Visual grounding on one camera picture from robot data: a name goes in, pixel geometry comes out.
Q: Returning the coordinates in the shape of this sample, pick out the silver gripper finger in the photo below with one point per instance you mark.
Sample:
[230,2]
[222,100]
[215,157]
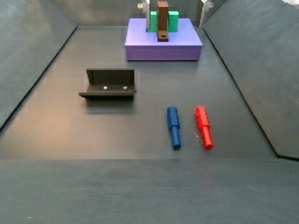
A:
[144,6]
[207,4]

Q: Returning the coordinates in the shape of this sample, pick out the blue peg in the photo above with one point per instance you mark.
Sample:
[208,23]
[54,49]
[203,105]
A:
[174,126]

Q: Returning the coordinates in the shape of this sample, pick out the brown T-shaped fixture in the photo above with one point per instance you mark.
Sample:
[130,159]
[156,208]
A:
[162,21]

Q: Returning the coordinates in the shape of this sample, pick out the green block left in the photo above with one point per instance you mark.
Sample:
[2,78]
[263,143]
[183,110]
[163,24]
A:
[152,21]

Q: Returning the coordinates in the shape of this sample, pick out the green block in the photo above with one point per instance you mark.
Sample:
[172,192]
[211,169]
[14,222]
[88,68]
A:
[152,21]
[172,21]

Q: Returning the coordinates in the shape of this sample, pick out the green block right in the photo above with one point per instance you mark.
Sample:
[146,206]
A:
[172,21]

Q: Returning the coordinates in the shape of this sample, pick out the purple base block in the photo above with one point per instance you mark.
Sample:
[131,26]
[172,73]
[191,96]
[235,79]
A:
[143,47]

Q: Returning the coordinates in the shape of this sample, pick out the red peg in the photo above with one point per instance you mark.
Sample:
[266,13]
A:
[204,126]

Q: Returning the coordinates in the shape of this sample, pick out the black angle bracket fixture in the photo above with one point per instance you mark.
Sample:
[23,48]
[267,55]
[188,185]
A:
[110,83]

